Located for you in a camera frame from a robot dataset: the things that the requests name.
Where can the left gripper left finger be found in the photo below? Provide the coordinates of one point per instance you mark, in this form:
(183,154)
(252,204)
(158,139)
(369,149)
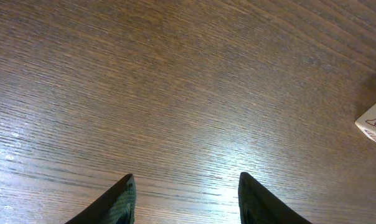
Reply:
(115,206)

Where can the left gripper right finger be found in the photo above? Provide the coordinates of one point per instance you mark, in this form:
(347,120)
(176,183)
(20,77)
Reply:
(258,205)

